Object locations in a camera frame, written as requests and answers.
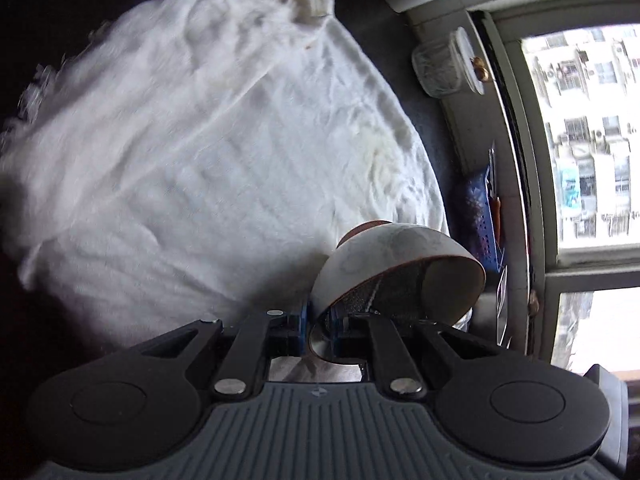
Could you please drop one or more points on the clear plastic jar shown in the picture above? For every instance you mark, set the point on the clear plastic jar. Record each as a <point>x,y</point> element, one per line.
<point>445,62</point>

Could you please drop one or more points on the white cloth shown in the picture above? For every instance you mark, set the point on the white cloth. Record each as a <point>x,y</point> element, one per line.
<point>200,160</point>

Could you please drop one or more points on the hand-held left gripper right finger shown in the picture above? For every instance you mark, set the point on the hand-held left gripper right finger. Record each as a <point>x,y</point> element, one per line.
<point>336,331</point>

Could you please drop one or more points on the blue perforated basket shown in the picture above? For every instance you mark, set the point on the blue perforated basket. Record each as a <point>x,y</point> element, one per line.
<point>477,220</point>

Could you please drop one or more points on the white ceramic bowl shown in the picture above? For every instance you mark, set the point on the white ceramic bowl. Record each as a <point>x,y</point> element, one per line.
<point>395,265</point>

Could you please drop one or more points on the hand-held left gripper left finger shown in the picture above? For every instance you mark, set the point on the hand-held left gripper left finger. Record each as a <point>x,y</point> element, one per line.
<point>301,321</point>

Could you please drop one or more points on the window frame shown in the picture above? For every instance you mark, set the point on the window frame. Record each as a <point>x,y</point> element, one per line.
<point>530,160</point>

